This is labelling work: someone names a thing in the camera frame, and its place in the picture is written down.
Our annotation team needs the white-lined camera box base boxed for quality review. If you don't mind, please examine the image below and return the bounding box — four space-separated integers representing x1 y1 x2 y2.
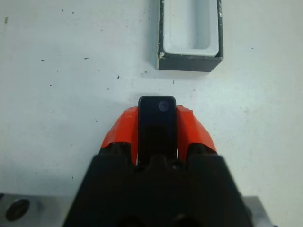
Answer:
156 0 224 74

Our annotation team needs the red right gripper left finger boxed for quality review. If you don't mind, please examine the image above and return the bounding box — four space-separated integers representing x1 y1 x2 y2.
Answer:
100 105 141 166

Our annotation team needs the black slim camera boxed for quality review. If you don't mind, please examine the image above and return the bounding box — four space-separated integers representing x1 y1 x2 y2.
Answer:
138 95 177 166

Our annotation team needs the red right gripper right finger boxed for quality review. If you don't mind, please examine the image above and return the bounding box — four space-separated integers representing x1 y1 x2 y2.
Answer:
176 105 218 164

